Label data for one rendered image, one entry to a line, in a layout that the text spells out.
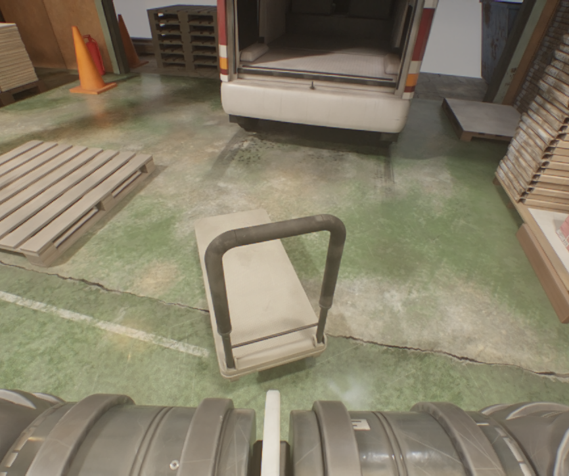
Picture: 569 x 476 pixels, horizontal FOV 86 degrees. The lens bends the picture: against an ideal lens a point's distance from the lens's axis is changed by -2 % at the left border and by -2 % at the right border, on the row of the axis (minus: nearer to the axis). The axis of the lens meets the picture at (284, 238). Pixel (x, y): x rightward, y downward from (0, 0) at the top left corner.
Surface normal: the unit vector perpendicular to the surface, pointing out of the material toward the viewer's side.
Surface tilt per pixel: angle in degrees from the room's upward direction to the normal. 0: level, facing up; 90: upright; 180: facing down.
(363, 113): 88
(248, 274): 0
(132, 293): 0
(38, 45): 90
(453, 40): 90
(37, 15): 90
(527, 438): 49
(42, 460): 4
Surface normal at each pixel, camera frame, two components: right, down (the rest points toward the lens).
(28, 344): 0.03, -0.76
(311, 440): 0.04, -0.95
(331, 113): -0.19, 0.62
